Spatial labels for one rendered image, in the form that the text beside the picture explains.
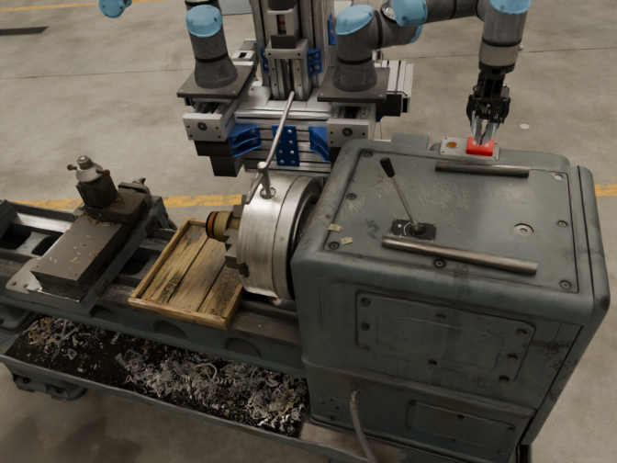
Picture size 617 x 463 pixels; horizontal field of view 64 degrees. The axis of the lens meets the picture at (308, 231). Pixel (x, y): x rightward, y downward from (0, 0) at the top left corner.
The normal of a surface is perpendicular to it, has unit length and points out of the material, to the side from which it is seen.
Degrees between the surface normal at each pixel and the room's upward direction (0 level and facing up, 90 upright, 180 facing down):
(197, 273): 0
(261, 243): 52
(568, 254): 0
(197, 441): 0
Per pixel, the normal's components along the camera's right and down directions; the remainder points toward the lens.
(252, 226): -0.25, -0.13
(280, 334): -0.07, -0.72
